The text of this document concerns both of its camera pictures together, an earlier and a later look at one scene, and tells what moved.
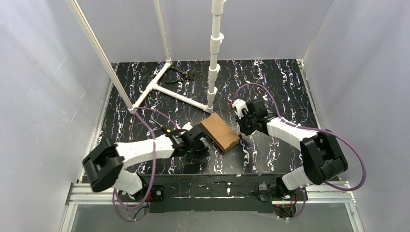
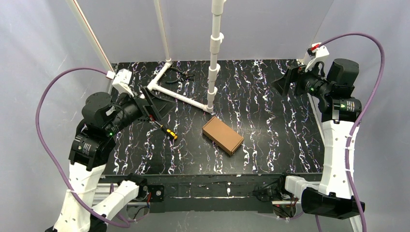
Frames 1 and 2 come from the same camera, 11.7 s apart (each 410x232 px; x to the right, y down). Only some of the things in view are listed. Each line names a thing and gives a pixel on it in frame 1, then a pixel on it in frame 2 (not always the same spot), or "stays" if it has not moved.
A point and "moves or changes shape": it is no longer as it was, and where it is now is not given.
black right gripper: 249,120 to 298,81
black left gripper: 198,140 to 146,104
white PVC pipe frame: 216,38 stays
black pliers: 186,76 stays
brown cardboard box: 222,135 moves or changes shape
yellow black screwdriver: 164,128 stays
